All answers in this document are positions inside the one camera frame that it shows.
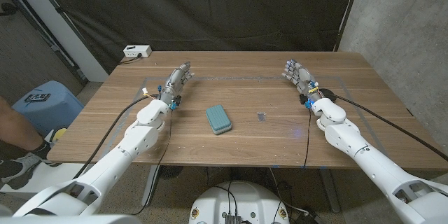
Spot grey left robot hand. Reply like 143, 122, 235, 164
159, 61, 195, 111

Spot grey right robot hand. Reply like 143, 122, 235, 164
281, 59, 322, 109

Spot white power strip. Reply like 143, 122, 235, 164
122, 44, 153, 59

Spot teal rectangular sponge block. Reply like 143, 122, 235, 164
205, 104, 233, 136

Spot grey tape outline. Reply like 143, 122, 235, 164
101, 76, 396, 167

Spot black backdrop stand pole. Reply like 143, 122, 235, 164
334, 0, 364, 52

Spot black backdrop cloth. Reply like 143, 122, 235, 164
34, 0, 356, 74

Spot black round floor fan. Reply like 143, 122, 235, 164
159, 165, 185, 180

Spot grey table leg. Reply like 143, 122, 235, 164
318, 167, 341, 214
141, 164, 162, 207

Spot yellow round object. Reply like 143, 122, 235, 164
50, 127, 67, 144

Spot white pillar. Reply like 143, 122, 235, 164
5, 0, 109, 83

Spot black slanted stand bar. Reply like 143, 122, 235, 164
0, 0, 88, 85

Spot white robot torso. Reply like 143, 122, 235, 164
188, 181, 291, 224

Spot black phone with pattern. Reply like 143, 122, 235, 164
24, 92, 52, 103

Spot white floor platform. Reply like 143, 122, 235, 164
0, 160, 95, 202

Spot person's bare leg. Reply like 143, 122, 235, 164
0, 96, 45, 151

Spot grey and black shoe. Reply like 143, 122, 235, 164
0, 141, 53, 190

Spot black power strip cable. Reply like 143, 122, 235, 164
118, 54, 144, 66

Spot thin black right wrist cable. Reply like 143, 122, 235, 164
303, 106, 313, 168

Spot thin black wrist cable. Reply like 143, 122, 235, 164
303, 106, 313, 168
131, 108, 174, 216

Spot thin black left wrist cable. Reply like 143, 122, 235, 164
131, 108, 174, 216

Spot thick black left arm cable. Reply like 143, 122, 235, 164
72, 94, 162, 180

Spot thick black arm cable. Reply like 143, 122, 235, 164
328, 92, 448, 162
72, 94, 162, 180

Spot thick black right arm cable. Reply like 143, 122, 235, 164
328, 92, 448, 162

